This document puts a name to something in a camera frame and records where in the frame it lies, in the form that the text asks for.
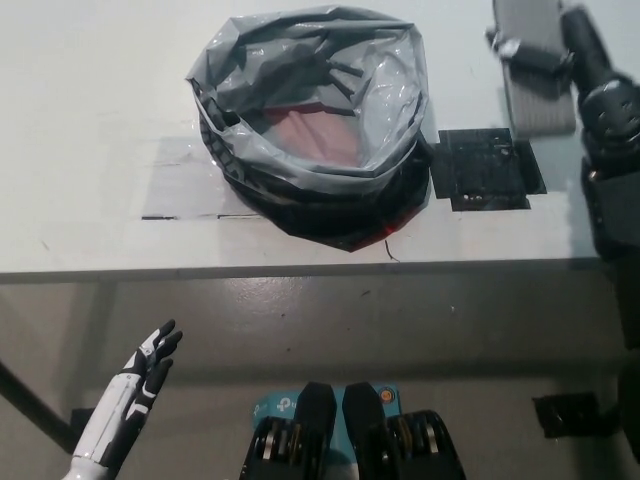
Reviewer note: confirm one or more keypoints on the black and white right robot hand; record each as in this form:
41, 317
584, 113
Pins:
590, 45

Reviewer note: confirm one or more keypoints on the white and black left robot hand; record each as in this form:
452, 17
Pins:
127, 390

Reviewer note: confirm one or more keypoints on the small grey rectangular basket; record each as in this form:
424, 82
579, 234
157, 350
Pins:
540, 105

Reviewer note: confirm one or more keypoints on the bin with grey plastic liner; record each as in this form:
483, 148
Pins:
260, 150

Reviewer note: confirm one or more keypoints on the black table leg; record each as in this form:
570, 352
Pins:
30, 400

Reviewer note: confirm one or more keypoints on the clear tape sheet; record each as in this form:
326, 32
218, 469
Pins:
180, 185

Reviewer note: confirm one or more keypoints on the red flat item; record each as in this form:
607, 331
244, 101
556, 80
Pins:
320, 132

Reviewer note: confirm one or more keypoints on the dark thread scrap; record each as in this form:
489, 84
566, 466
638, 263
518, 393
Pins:
390, 252

